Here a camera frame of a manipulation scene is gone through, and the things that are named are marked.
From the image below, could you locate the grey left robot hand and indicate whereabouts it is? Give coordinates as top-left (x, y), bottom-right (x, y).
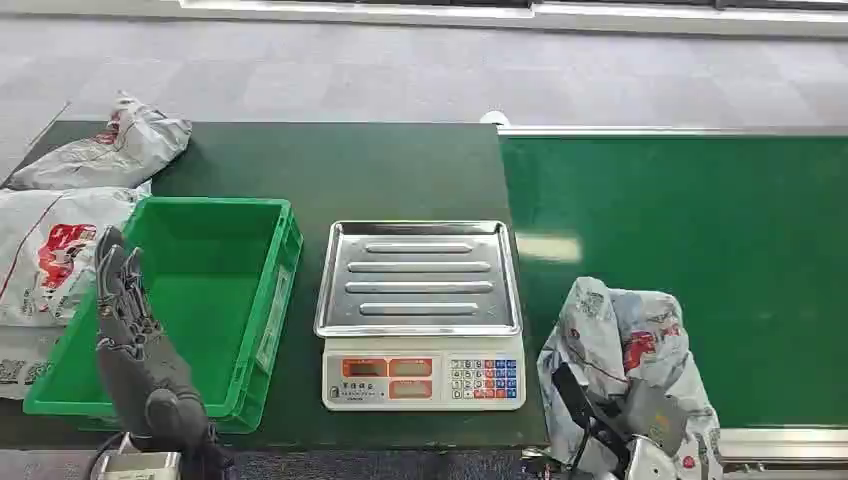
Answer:
top-left (95, 225), bottom-right (215, 460)

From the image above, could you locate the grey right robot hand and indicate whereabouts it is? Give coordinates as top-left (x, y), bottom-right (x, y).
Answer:
top-left (551, 362), bottom-right (691, 477)

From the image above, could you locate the grey printed parcel bag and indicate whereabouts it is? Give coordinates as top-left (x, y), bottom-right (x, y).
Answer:
top-left (535, 276), bottom-right (725, 480)

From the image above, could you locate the green plastic crate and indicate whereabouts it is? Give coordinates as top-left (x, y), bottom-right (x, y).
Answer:
top-left (23, 196), bottom-right (305, 436)

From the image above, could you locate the flat grey parcel, black print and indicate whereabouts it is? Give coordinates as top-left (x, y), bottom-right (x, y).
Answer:
top-left (0, 324), bottom-right (69, 401)

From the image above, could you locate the white label on crate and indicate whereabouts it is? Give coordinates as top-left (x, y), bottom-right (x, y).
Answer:
top-left (254, 264), bottom-right (294, 374)

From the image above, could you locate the large grey parcel, red print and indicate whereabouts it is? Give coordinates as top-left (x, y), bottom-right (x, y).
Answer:
top-left (0, 185), bottom-right (152, 330)

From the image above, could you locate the grey parcel bag, knotted end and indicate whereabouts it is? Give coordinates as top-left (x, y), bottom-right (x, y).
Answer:
top-left (5, 91), bottom-right (194, 193)

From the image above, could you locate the white scale with steel tray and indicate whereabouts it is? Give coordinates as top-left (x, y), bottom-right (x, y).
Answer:
top-left (313, 219), bottom-right (527, 413)

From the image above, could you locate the black cable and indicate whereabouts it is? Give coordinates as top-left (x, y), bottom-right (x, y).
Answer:
top-left (84, 430), bottom-right (128, 480)

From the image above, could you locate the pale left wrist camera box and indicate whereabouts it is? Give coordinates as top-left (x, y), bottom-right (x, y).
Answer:
top-left (97, 451), bottom-right (182, 480)

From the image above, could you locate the green conveyor belt, metal frame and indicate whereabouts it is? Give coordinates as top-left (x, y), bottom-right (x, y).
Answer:
top-left (496, 124), bottom-right (848, 480)

